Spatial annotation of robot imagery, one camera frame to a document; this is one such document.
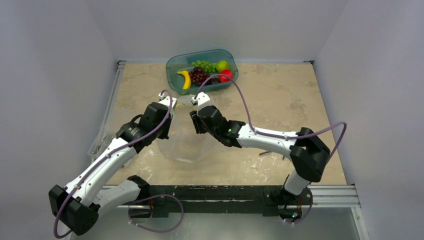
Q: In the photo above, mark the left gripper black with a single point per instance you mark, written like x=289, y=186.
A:
x=164, y=134

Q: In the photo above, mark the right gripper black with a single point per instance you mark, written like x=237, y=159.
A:
x=199, y=121

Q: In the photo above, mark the clear plastic bag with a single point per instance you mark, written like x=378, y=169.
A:
x=184, y=144

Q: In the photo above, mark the yellow fake banana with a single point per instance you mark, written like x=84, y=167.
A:
x=187, y=79

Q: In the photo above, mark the dark red fake grapes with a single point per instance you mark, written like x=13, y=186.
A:
x=198, y=76

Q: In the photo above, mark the green fake grapes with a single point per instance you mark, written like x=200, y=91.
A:
x=205, y=66

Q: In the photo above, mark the green fake pear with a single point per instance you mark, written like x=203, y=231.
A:
x=221, y=66

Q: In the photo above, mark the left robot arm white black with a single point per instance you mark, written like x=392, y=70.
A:
x=80, y=203

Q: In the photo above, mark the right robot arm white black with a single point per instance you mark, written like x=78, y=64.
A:
x=307, y=152

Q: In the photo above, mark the red fake apple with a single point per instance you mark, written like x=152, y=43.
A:
x=225, y=76

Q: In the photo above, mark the teal plastic bin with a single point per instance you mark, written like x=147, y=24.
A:
x=183, y=62

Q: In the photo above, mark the clear plastic screw box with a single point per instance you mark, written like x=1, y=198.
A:
x=112, y=123

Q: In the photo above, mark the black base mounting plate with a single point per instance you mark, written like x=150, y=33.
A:
x=266, y=200

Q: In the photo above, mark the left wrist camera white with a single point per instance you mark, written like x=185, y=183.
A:
x=168, y=101

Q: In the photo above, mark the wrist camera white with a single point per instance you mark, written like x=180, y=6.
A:
x=168, y=101
x=200, y=101

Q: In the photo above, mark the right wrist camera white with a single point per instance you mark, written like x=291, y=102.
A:
x=200, y=101

